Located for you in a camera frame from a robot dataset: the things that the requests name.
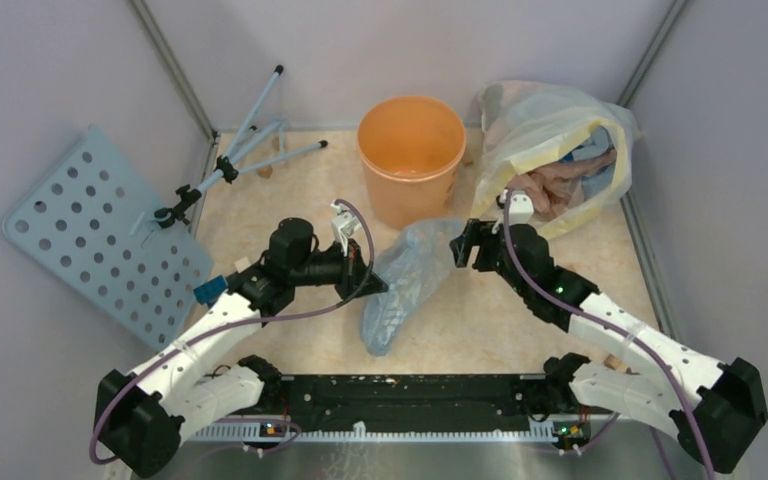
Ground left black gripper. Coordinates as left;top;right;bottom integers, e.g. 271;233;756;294
290;237;388;300

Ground light blue plastic trash bag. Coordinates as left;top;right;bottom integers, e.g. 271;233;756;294
359;217;463;357

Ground large translucent white trash bag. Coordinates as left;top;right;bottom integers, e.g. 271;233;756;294
470;80;639;238

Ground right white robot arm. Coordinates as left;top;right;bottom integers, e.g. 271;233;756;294
450;219;768;475

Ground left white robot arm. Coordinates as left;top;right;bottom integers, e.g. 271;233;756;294
89;200;374;478

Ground pink plastic bags inside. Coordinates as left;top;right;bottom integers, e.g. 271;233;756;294
507;148;616;221

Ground orange plastic trash bin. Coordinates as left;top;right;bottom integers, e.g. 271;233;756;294
356;96;467;230

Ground small wooden cube left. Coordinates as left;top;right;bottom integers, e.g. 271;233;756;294
234;257;251;272

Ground wooden block by tripod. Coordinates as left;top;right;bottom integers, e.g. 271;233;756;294
256;165;274;179

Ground blue block holder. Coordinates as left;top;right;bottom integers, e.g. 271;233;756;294
193;275;228;307

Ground cork piece front right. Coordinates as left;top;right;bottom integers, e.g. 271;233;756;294
602;355;624;371

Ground light blue tripod stand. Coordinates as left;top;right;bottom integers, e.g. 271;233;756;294
153;64;329;229

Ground light blue perforated board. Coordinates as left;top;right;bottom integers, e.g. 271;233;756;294
2;125;213;351

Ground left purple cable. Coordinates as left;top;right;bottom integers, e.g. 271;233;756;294
88;198;377;466

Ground purple cable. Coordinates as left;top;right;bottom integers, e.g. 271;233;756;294
501;190;717;480
88;198;377;466

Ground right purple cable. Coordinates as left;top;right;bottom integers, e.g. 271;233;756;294
501;190;717;480

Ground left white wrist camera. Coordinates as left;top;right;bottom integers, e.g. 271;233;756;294
330;202;361;256

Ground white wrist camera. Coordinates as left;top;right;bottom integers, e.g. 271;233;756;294
496;189;534;226
330;202;361;256

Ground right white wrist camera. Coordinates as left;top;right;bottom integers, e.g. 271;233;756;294
496;189;534;226

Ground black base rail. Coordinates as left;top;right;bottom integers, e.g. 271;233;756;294
245;374;582;433

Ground white toothed cable strip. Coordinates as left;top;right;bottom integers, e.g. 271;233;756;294
190;421;557;444

